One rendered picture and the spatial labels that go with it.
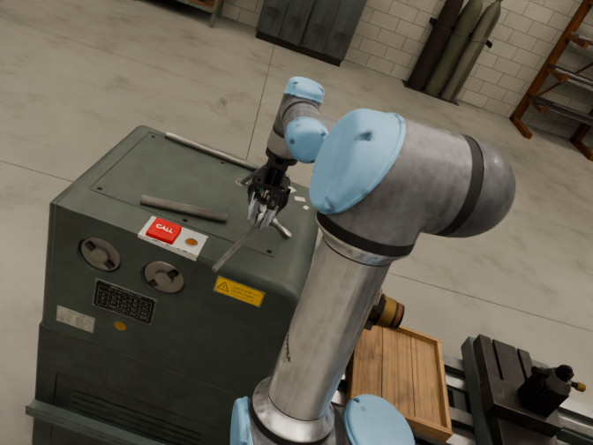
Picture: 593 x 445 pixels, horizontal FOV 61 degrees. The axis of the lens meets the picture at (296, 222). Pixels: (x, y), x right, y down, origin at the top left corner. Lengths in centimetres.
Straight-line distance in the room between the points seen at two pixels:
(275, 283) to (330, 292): 54
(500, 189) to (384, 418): 39
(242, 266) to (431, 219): 64
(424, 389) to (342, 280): 109
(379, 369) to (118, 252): 84
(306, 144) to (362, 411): 44
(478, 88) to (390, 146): 796
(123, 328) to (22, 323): 130
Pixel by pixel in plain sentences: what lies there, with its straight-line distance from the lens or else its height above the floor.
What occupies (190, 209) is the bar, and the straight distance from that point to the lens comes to 119.
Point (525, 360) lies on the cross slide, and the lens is 184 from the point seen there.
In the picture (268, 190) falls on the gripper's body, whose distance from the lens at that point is 105.
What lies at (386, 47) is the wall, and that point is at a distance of 794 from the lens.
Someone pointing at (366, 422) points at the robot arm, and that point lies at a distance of 76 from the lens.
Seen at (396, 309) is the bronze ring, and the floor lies 111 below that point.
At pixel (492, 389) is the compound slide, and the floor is 102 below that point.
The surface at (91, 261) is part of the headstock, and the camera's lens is 124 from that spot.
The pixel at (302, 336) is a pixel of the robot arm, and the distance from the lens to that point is 61.
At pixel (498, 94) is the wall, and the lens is 858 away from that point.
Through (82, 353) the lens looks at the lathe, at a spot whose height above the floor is 81.
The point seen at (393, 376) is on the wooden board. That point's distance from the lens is 159.
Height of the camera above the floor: 196
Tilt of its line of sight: 33 degrees down
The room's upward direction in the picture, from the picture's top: 22 degrees clockwise
